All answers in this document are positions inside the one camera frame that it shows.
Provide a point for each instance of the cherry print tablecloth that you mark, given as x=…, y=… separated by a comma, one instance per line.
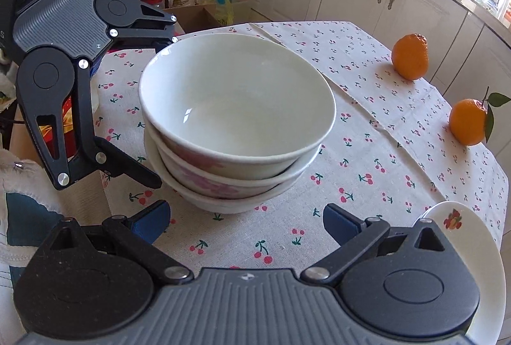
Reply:
x=390, y=154

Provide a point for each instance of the orange without leaf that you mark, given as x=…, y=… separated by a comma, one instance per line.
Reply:
x=410, y=56

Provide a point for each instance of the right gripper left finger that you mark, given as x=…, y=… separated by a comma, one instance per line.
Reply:
x=133, y=239

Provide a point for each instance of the open cardboard box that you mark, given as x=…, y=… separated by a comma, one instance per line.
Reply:
x=194, y=18

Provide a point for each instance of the white fruit-pattern plate stack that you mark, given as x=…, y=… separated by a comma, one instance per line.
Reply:
x=474, y=243

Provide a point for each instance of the white floral bowl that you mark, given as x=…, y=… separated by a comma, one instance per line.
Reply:
x=218, y=205
x=236, y=105

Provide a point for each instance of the yellow plastic bag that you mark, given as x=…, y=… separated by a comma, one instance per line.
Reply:
x=222, y=11

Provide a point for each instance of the white jacket sleeve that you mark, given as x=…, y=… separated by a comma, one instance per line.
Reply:
x=30, y=208

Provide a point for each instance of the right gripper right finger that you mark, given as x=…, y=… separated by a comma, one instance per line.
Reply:
x=358, y=240

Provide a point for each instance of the orange with green leaves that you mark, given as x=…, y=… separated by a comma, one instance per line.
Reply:
x=472, y=121

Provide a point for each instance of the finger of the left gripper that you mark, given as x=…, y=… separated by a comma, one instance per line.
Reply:
x=133, y=24
x=53, y=91

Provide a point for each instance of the white kitchen cabinets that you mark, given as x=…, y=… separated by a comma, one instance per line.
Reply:
x=467, y=53

